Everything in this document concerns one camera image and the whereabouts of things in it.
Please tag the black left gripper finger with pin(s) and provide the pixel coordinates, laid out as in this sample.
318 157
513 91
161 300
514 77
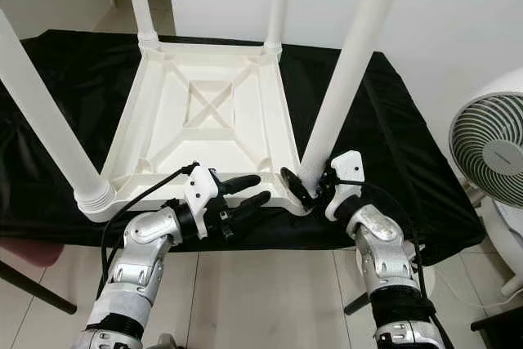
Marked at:
251 204
241 184

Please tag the grey robot leg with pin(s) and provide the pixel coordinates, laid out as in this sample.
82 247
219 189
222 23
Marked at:
163 342

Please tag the black storage rack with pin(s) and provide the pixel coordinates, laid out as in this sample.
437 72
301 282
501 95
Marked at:
498 331

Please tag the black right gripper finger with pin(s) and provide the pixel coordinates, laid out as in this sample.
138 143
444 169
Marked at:
295 186

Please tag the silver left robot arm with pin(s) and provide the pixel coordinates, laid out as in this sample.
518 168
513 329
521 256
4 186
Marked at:
147 243

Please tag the black table leg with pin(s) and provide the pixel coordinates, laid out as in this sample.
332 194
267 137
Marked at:
41 292
355 304

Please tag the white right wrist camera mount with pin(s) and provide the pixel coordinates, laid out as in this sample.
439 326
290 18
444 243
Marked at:
347 169

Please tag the white plastic table leg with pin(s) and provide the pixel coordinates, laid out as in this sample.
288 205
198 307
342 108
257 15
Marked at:
140 6
49 120
278 6
355 63

